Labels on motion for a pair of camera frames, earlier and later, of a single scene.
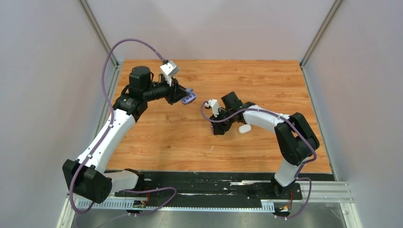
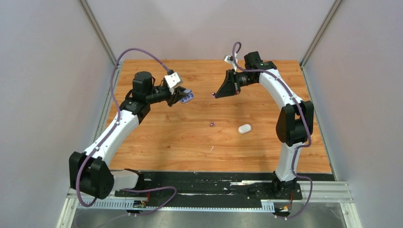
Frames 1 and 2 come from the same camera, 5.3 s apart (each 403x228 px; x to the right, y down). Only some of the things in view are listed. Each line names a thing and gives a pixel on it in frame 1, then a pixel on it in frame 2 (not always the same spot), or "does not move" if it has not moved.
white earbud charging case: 244,128 does not move
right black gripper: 218,128 to 230,86
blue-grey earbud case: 188,99 does not move
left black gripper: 175,92 does not move
